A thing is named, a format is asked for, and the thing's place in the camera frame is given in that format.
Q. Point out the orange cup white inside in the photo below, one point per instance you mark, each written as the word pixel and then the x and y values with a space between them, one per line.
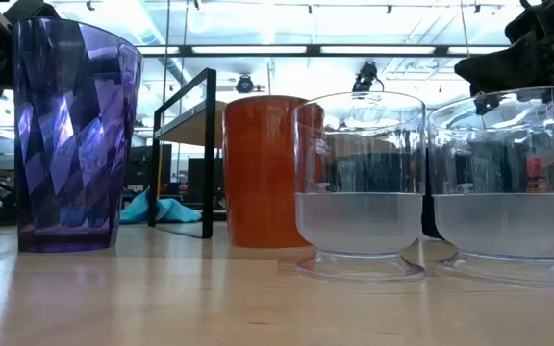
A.
pixel 258 168

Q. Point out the black monitor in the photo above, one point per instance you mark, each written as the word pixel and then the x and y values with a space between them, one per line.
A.
pixel 154 165

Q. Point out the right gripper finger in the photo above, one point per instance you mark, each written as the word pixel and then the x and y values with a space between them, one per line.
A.
pixel 491 81
pixel 488 60

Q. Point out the black partition panel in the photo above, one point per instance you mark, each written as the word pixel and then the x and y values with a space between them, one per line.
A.
pixel 195 178

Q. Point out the purple faceted plastic tumbler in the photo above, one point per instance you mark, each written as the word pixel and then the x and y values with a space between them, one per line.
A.
pixel 75 144

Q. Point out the black overhead camera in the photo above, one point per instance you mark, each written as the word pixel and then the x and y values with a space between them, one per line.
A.
pixel 366 77

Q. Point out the teal cloth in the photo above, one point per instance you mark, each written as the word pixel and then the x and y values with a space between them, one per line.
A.
pixel 171 211

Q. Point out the clear plastic footed cup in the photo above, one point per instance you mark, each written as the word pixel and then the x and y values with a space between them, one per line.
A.
pixel 508 221
pixel 359 221

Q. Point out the round black spotlight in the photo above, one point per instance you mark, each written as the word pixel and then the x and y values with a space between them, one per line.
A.
pixel 244 84

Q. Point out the long black light fixture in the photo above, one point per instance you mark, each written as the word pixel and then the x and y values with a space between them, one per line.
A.
pixel 313 49

